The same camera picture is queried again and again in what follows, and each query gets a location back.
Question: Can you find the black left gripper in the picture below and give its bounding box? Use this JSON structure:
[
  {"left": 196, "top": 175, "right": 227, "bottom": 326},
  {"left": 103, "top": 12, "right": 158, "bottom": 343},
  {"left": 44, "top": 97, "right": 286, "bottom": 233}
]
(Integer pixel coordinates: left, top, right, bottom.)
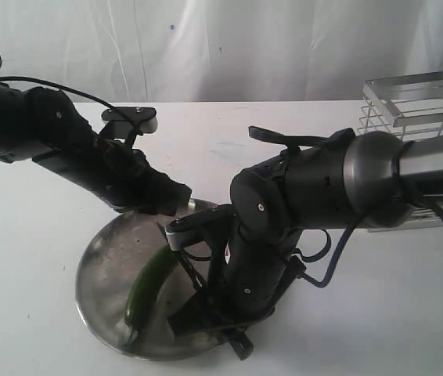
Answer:
[{"left": 33, "top": 132, "right": 192, "bottom": 216}]

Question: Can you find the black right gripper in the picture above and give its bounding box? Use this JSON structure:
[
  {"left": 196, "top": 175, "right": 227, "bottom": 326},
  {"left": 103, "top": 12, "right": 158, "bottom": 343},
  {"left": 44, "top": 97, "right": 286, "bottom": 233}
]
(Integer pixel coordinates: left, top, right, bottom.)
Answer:
[{"left": 168, "top": 222, "right": 303, "bottom": 360}]

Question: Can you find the green cucumber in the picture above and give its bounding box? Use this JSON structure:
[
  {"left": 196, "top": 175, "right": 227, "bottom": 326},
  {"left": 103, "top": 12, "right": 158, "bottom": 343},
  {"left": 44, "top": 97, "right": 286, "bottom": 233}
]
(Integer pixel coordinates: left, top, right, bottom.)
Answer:
[{"left": 124, "top": 245, "right": 178, "bottom": 345}]

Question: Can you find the knife with grey handle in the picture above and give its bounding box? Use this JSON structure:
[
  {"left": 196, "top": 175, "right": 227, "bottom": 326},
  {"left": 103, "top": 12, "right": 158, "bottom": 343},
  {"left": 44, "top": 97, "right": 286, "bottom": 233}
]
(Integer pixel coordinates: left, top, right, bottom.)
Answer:
[{"left": 146, "top": 222, "right": 206, "bottom": 291}]

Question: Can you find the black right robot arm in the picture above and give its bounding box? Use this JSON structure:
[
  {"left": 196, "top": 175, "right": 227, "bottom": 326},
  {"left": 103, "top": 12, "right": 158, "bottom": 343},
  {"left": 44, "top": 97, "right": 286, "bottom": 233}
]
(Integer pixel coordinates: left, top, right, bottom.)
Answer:
[{"left": 165, "top": 127, "right": 443, "bottom": 359}]

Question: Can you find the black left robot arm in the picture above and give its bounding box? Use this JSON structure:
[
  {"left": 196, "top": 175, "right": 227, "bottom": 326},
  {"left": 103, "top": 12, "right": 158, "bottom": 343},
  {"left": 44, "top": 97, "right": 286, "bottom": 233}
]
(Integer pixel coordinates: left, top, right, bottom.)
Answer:
[{"left": 0, "top": 84, "right": 192, "bottom": 216}]

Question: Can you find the round steel plate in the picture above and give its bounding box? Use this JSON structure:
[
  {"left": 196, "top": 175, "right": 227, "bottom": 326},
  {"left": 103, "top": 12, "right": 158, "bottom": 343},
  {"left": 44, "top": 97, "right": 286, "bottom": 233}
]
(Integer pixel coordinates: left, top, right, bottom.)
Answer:
[{"left": 76, "top": 211, "right": 229, "bottom": 361}]

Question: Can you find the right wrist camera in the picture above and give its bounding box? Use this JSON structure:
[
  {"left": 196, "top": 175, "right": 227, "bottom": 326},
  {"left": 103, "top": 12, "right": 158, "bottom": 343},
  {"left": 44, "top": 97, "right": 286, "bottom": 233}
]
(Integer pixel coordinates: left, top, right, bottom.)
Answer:
[{"left": 165, "top": 204, "right": 235, "bottom": 251}]

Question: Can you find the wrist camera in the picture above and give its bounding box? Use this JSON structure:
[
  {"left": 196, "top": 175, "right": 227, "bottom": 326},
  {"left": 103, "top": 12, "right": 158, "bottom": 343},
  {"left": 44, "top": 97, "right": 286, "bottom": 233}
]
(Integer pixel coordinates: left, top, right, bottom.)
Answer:
[
  {"left": 99, "top": 107, "right": 158, "bottom": 139},
  {"left": 165, "top": 204, "right": 235, "bottom": 251}
]

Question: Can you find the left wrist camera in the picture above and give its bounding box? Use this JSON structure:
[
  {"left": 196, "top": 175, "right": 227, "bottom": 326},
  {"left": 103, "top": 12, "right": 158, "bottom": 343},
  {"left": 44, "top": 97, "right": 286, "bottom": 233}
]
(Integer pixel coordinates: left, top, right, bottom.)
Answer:
[{"left": 99, "top": 107, "right": 158, "bottom": 139}]

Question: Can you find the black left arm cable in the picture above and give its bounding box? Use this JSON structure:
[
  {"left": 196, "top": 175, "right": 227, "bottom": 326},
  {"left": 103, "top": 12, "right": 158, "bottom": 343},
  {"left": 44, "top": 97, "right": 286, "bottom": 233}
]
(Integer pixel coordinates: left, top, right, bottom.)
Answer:
[{"left": 0, "top": 35, "right": 117, "bottom": 114}]

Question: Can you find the wire metal utensil holder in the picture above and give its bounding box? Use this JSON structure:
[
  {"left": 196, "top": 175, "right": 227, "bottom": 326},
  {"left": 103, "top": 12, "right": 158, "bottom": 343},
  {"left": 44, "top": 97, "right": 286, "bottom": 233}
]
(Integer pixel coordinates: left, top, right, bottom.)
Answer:
[{"left": 344, "top": 71, "right": 443, "bottom": 230}]

